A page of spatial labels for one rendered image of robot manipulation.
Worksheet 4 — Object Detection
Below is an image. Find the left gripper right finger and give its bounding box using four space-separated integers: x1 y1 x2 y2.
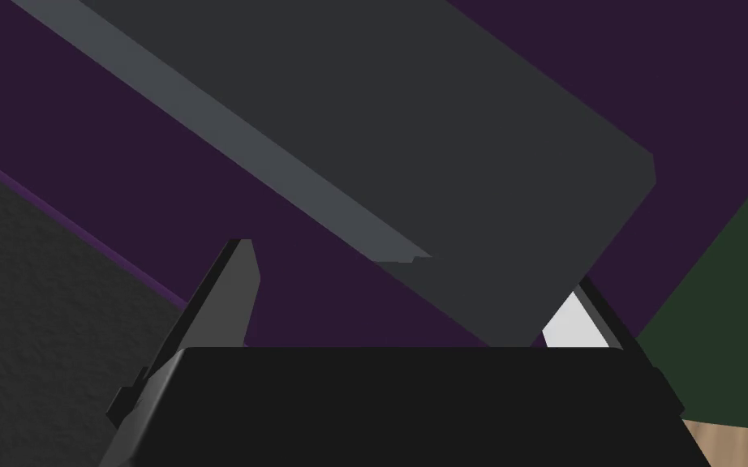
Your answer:
540 277 638 351

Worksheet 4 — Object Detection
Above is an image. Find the dark grey door leaf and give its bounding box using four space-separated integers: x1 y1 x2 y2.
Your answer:
10 0 658 349

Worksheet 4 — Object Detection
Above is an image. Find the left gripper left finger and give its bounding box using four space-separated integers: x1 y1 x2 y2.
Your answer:
106 238 262 429

